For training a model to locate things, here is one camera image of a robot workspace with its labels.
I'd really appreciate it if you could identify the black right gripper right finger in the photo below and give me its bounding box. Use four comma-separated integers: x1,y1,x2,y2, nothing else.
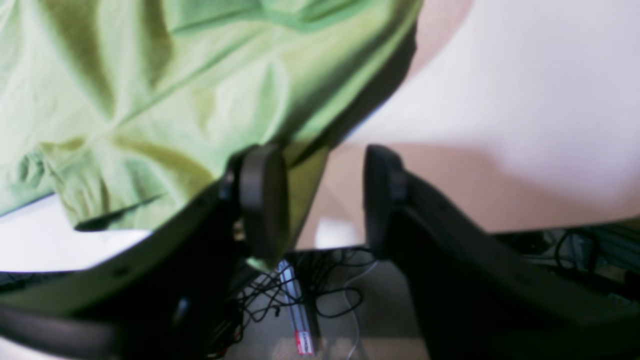
363,145,639,360

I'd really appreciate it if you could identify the green t-shirt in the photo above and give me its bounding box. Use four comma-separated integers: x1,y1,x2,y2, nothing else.
1,0,423,272

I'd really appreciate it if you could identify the aluminium frame post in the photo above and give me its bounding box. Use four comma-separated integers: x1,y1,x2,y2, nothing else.
278,259,318,357

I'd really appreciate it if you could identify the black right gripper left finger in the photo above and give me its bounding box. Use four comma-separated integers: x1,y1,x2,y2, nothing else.
1,144,290,360

